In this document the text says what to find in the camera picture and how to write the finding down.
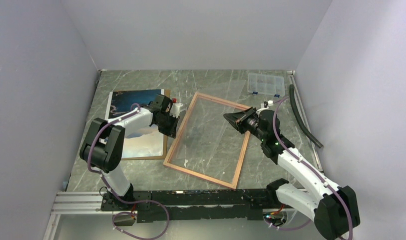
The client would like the black corrugated hose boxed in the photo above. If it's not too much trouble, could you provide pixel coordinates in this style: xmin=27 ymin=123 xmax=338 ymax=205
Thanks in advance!
xmin=288 ymin=83 xmax=324 ymax=149

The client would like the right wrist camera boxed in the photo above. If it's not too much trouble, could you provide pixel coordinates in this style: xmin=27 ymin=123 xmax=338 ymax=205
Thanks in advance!
xmin=260 ymin=100 xmax=276 ymax=110

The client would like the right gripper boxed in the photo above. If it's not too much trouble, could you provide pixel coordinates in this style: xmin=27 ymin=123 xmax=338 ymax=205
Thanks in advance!
xmin=223 ymin=106 xmax=267 ymax=142

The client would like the brown backing board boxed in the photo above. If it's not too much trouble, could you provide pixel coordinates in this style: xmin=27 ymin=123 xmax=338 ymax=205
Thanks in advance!
xmin=120 ymin=88 xmax=172 ymax=161

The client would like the pink picture frame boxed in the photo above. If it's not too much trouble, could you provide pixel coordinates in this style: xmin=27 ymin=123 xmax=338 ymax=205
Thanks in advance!
xmin=163 ymin=92 xmax=250 ymax=190

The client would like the aluminium extrusion rail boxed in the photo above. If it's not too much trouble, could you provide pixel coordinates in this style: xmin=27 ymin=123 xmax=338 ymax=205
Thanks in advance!
xmin=53 ymin=189 xmax=288 ymax=214

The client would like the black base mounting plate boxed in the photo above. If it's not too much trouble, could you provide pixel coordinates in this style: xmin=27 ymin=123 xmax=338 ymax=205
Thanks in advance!
xmin=101 ymin=188 xmax=282 ymax=223

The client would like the clear acrylic sheet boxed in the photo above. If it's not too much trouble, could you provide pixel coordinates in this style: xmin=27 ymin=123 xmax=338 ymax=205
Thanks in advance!
xmin=171 ymin=97 xmax=243 ymax=182

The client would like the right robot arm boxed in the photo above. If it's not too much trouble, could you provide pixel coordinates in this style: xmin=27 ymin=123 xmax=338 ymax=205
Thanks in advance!
xmin=223 ymin=107 xmax=360 ymax=240

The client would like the seascape photo print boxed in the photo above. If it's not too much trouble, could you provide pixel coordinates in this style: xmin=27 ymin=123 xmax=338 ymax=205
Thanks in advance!
xmin=104 ymin=88 xmax=166 ymax=159

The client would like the clear plastic organizer box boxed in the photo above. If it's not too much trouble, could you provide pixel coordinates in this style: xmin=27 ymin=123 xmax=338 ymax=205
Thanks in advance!
xmin=247 ymin=73 xmax=285 ymax=98

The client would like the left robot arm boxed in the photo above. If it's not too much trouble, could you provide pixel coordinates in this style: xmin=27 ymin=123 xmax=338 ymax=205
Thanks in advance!
xmin=79 ymin=94 xmax=185 ymax=210

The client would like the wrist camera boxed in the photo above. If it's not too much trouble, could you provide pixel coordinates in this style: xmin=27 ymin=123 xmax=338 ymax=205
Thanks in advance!
xmin=169 ymin=98 xmax=186 ymax=118
xmin=260 ymin=100 xmax=276 ymax=110

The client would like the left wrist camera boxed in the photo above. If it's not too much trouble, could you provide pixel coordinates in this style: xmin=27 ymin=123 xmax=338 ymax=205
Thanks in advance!
xmin=169 ymin=98 xmax=186 ymax=118

